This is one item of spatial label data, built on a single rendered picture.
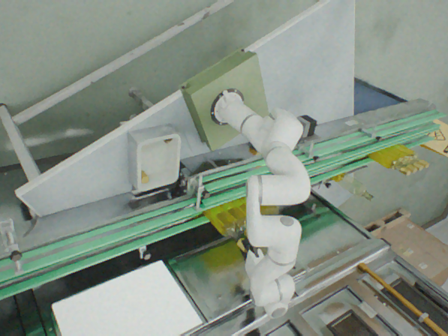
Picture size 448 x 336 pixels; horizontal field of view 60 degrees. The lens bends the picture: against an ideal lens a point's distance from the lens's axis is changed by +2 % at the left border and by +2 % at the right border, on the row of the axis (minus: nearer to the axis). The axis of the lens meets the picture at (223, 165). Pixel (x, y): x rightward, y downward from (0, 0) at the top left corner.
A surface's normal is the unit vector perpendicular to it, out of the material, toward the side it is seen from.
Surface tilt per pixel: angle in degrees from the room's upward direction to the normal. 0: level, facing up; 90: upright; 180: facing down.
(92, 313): 90
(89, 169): 0
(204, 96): 1
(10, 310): 90
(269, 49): 0
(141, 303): 90
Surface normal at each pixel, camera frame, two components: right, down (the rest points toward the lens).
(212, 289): 0.12, -0.83
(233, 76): 0.55, 0.53
